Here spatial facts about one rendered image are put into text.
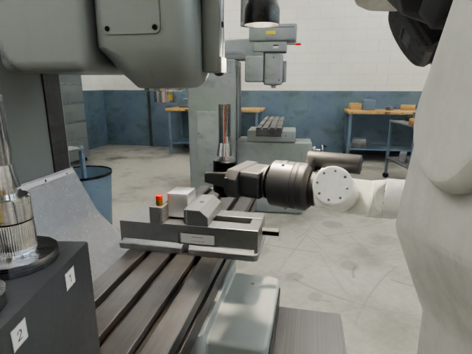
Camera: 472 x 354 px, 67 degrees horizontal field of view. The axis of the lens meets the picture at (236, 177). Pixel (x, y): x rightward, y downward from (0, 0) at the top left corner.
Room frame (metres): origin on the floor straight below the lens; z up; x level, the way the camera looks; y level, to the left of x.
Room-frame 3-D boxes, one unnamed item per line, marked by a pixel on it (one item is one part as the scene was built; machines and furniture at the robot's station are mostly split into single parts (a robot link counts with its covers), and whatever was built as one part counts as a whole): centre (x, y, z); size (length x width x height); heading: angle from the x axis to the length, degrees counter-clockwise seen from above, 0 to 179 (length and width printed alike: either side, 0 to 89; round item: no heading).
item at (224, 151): (0.71, 0.02, 1.22); 0.03 x 0.03 x 0.11
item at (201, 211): (0.83, 0.08, 1.02); 0.12 x 0.06 x 0.04; 168
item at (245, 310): (0.77, 0.15, 0.79); 0.50 x 0.35 x 0.12; 78
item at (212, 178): (0.68, 0.04, 1.13); 0.06 x 0.02 x 0.03; 63
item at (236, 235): (0.84, 0.11, 0.98); 0.35 x 0.15 x 0.11; 78
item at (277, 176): (0.67, -0.06, 1.13); 0.13 x 0.12 x 0.10; 153
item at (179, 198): (0.85, 0.14, 1.03); 0.06 x 0.05 x 0.06; 168
